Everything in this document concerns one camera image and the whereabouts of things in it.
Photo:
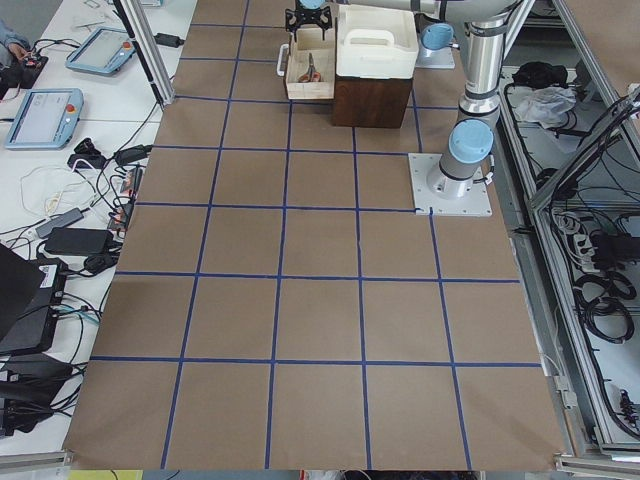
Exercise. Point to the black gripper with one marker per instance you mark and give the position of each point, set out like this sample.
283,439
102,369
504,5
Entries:
308,15

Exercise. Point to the grey orange scissors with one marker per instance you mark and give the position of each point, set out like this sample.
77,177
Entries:
311,75

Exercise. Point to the wooden drawer white handle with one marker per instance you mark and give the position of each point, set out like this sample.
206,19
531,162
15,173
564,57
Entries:
293,62

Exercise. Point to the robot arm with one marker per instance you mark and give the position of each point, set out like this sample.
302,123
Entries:
482,29

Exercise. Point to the dark wooden drawer cabinet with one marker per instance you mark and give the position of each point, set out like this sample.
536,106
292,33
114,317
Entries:
370,103

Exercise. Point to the white plastic storage box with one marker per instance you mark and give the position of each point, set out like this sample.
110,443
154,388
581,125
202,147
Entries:
375,43

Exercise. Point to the teach pendant far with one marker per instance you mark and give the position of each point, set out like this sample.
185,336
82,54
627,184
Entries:
103,52

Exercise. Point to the teach pendant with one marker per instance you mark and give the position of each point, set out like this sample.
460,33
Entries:
45,120
103,52

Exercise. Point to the teach pendant near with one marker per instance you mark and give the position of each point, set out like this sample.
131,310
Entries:
45,120

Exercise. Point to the black power adapter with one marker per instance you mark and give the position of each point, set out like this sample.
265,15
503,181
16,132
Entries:
77,241

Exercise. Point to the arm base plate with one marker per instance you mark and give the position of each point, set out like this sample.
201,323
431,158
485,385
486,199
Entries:
436,194
435,50

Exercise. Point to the aluminium frame post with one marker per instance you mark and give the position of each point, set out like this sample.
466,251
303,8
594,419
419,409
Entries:
137,26

